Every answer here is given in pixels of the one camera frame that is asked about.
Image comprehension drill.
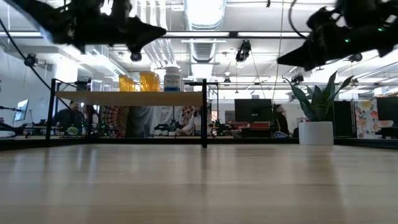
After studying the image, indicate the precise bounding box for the computer monitor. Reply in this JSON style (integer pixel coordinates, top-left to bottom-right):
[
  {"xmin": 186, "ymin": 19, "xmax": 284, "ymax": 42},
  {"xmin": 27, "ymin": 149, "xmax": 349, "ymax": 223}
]
[{"xmin": 14, "ymin": 99, "xmax": 30, "ymax": 123}]

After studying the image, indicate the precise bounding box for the silver ceiling air duct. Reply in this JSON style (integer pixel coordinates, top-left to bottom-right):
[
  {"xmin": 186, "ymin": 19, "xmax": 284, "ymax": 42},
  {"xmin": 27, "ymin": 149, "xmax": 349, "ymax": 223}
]
[{"xmin": 182, "ymin": 0, "xmax": 228, "ymax": 82}]

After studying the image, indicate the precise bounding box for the wooden shelf with black legs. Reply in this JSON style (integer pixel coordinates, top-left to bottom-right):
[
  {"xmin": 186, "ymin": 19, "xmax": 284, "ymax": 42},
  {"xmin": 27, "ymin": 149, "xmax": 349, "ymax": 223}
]
[{"xmin": 45, "ymin": 78, "xmax": 208, "ymax": 149}]

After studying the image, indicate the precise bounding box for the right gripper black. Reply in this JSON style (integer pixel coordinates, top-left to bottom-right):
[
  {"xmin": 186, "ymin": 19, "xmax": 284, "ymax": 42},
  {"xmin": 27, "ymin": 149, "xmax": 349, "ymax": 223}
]
[{"xmin": 276, "ymin": 7, "xmax": 388, "ymax": 72}]

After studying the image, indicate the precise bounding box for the white melatonin bottle teal label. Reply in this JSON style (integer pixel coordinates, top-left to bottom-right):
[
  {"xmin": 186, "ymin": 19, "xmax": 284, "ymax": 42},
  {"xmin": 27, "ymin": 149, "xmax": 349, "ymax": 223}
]
[{"xmin": 163, "ymin": 66, "xmax": 183, "ymax": 92}]

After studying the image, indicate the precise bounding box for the mandala pattern tapestry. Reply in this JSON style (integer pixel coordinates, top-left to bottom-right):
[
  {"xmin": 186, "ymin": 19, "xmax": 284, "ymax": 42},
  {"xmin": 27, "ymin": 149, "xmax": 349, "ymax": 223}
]
[{"xmin": 99, "ymin": 105, "xmax": 130, "ymax": 138}]

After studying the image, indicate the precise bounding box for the floral pattern panel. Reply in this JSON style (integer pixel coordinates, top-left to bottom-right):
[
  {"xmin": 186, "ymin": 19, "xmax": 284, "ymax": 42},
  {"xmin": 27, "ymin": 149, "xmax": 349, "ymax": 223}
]
[{"xmin": 353, "ymin": 99, "xmax": 377, "ymax": 139}]

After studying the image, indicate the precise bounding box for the red storage box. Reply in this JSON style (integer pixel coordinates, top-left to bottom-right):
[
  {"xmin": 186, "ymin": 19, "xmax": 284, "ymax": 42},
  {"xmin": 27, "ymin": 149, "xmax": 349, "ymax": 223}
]
[{"xmin": 245, "ymin": 121, "xmax": 271, "ymax": 129}]

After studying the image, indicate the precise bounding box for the long ceiling light bar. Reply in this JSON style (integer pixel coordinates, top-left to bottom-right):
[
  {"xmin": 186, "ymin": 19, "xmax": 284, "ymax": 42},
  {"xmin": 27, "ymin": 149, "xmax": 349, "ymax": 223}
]
[{"xmin": 0, "ymin": 30, "xmax": 398, "ymax": 39}]

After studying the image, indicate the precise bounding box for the black aluminium rig frame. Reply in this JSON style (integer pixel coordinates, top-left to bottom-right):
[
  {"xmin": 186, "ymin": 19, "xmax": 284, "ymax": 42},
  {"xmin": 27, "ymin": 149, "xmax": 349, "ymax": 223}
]
[{"xmin": 0, "ymin": 136, "xmax": 398, "ymax": 151}]

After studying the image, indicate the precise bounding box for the black partition panel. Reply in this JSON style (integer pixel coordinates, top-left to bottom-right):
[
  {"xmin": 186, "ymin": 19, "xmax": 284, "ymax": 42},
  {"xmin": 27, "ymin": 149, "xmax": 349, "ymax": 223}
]
[
  {"xmin": 333, "ymin": 100, "xmax": 355, "ymax": 138},
  {"xmin": 376, "ymin": 96, "xmax": 398, "ymax": 125}
]

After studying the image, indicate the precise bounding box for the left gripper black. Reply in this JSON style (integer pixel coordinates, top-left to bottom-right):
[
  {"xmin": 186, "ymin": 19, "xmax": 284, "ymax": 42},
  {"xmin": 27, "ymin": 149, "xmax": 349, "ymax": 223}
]
[{"xmin": 71, "ymin": 0, "xmax": 167, "ymax": 54}]

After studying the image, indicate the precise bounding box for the snake plant in white pot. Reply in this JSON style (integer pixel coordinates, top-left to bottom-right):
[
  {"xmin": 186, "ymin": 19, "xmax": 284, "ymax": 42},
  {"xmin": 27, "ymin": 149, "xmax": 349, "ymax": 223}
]
[{"xmin": 289, "ymin": 70, "xmax": 355, "ymax": 146}]

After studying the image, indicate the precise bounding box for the person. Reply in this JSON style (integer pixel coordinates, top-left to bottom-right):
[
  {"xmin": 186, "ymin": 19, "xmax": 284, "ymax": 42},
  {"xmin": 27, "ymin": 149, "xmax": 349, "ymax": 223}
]
[
  {"xmin": 53, "ymin": 100, "xmax": 85, "ymax": 135},
  {"xmin": 175, "ymin": 107, "xmax": 203, "ymax": 137},
  {"xmin": 82, "ymin": 104, "xmax": 101, "ymax": 134},
  {"xmin": 274, "ymin": 104, "xmax": 290, "ymax": 137}
]

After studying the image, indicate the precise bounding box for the black screen back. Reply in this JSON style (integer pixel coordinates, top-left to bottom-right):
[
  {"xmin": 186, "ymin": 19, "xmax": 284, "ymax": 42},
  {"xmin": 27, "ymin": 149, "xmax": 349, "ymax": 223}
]
[{"xmin": 234, "ymin": 98, "xmax": 274, "ymax": 123}]

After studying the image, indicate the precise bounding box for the grey hanging cloth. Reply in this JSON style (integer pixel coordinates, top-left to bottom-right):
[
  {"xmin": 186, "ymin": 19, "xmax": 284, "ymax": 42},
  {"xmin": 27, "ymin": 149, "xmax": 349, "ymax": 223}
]
[{"xmin": 129, "ymin": 106, "xmax": 156, "ymax": 138}]

